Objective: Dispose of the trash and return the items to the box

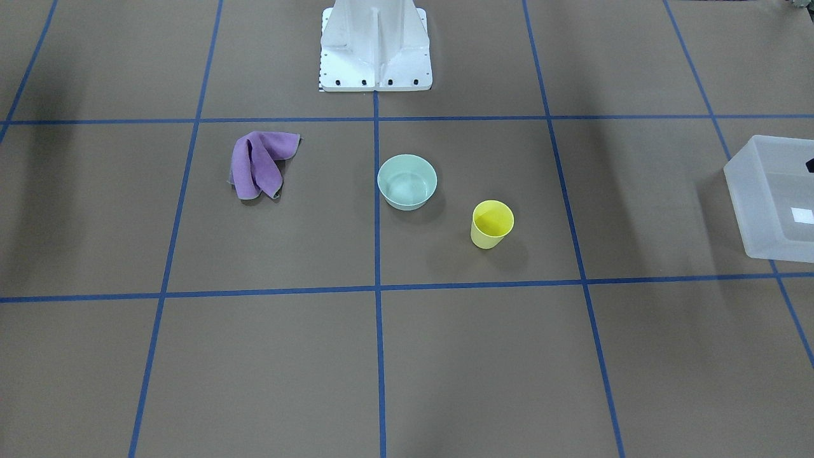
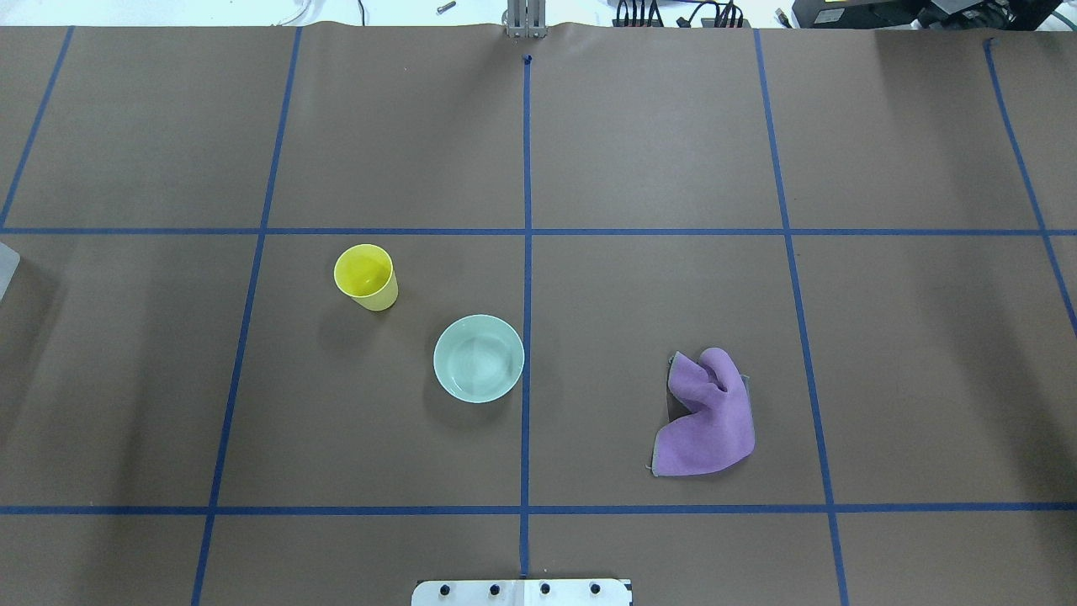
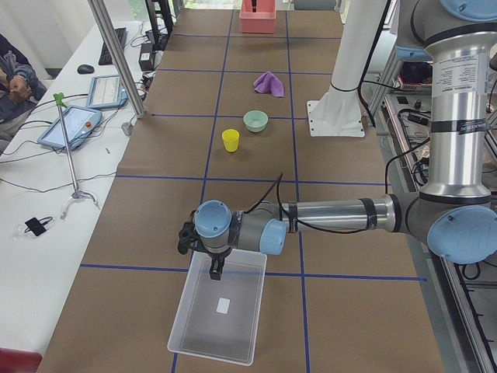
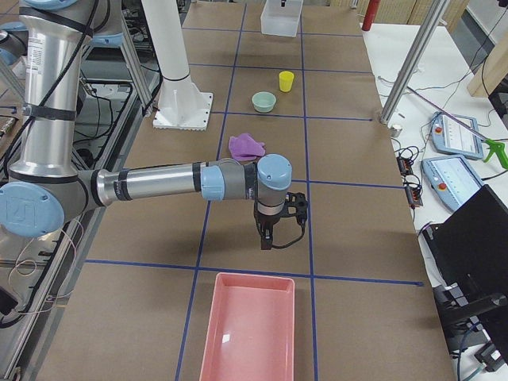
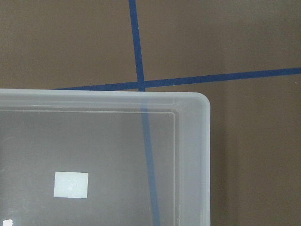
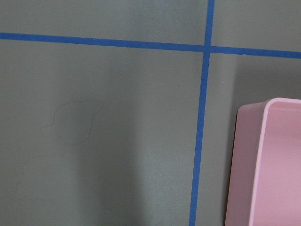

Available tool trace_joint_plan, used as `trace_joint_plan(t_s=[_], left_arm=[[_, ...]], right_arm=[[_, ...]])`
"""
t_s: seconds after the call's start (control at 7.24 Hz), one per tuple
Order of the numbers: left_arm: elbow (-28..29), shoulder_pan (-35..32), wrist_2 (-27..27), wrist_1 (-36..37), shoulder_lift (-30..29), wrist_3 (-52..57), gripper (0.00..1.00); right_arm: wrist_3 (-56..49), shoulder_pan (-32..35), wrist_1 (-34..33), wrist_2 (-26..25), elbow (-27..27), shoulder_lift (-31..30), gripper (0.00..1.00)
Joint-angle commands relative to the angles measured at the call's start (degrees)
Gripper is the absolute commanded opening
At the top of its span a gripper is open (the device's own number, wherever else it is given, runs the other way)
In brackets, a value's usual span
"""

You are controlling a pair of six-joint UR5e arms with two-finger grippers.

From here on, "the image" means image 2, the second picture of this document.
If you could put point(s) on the mint green bowl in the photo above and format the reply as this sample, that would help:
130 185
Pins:
478 358

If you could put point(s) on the yellow plastic cup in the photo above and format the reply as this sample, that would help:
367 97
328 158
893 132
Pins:
366 273

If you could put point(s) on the purple cloth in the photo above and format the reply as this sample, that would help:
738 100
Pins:
718 429

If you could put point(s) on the black device on bench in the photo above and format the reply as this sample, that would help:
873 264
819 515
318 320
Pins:
942 15

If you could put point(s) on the clear plastic bin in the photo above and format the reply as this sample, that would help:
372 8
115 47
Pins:
9 262

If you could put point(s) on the aluminium frame post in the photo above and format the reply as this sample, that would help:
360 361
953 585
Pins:
525 19

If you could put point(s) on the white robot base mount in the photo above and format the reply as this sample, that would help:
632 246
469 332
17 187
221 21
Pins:
557 591

